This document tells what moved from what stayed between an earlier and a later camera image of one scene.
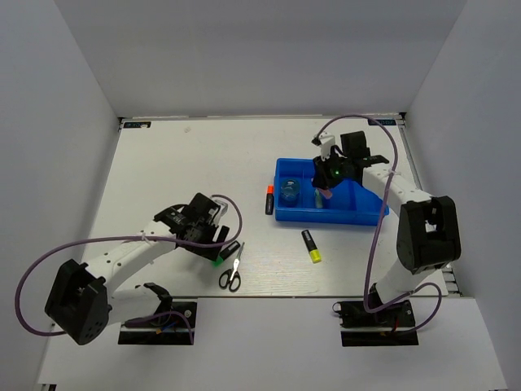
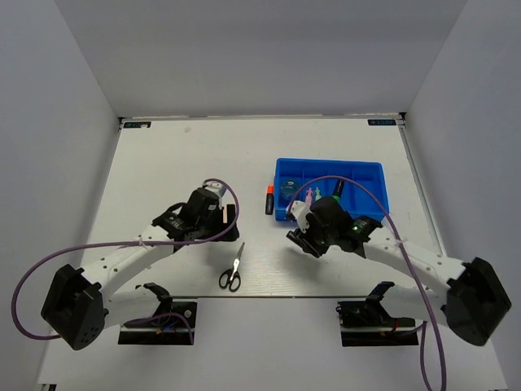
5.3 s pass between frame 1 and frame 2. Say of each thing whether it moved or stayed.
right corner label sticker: stayed
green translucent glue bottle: stayed
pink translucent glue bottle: moved
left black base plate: stayed
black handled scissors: stayed
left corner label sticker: stayed
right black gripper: moved
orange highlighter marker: stayed
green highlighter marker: moved
